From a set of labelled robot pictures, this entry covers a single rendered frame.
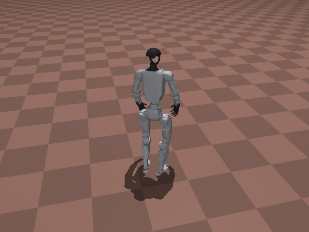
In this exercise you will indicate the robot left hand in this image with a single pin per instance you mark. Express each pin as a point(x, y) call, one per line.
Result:
point(141, 106)

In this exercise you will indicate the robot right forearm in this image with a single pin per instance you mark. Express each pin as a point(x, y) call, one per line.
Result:
point(177, 99)

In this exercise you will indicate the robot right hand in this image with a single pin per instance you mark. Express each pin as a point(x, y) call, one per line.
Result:
point(175, 109)

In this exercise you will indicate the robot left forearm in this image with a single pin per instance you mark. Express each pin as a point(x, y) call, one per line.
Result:
point(137, 98)

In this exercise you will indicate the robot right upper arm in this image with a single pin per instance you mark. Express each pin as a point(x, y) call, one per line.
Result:
point(169, 77)

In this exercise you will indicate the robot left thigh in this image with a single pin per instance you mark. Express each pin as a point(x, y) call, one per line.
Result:
point(145, 124)

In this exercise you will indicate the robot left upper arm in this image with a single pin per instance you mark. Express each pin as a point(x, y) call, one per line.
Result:
point(137, 81)

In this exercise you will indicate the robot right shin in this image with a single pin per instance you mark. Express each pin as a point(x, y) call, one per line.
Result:
point(162, 157)

